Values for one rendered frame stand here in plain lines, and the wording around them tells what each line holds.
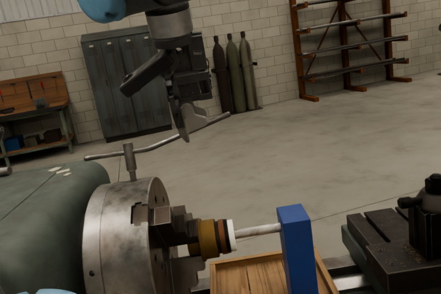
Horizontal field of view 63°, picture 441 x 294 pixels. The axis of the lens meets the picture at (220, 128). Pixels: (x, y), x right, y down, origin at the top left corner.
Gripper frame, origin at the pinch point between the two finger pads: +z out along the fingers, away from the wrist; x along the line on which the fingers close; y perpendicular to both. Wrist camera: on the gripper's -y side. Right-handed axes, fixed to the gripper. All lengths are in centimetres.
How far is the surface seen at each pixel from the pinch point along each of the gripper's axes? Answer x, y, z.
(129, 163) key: 3.9, -13.2, 6.6
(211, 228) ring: -4.7, 2.2, 20.8
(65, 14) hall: 633, -240, 58
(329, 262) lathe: 5, 31, 49
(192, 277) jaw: -9.7, -3.6, 29.2
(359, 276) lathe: -2, 36, 47
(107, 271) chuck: -16.5, -16.7, 15.9
